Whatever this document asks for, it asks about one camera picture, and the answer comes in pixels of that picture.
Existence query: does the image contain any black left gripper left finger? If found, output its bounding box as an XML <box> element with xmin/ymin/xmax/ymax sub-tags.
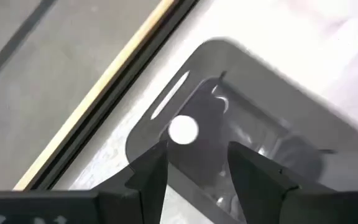
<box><xmin>91</xmin><ymin>139</ymin><xmax>170</xmax><ymax>224</ymax></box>

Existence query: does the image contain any black aluminium table frame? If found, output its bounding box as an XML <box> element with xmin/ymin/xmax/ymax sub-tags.
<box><xmin>28</xmin><ymin>0</ymin><xmax>200</xmax><ymax>191</ymax></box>

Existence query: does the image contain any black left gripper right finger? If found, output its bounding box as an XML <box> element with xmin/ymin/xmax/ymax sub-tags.
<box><xmin>227</xmin><ymin>141</ymin><xmax>300</xmax><ymax>224</ymax></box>

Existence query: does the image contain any grey plastic bin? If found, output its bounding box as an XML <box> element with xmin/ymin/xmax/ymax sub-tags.
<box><xmin>125</xmin><ymin>37</ymin><xmax>358</xmax><ymax>224</ymax></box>

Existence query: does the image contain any yellow pill bottle white cap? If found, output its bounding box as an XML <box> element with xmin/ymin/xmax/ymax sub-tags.
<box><xmin>167</xmin><ymin>114</ymin><xmax>200</xmax><ymax>146</ymax></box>

